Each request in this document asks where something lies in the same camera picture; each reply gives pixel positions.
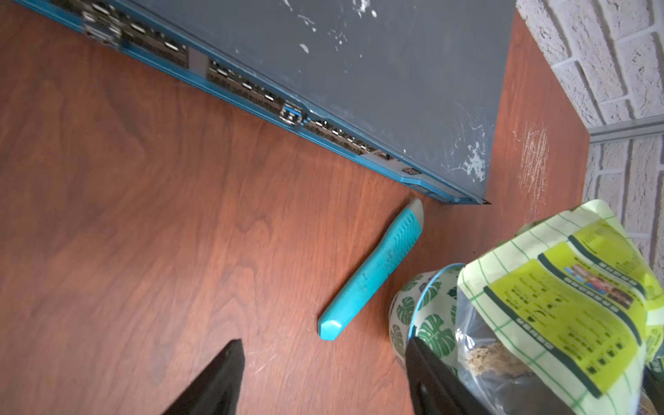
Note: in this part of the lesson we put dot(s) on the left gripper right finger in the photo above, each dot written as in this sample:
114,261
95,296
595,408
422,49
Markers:
433,387

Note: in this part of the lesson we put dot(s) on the grey network switch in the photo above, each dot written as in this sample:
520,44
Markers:
408,89

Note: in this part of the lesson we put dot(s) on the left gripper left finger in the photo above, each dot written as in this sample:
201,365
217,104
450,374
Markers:
216,390

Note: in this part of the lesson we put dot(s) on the green oats bag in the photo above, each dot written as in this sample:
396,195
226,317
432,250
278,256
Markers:
561,319

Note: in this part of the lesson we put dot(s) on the leaf pattern breakfast bowl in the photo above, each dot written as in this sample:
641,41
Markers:
426,308

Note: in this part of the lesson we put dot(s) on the teal utility knife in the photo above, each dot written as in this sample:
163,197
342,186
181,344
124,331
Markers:
396,243

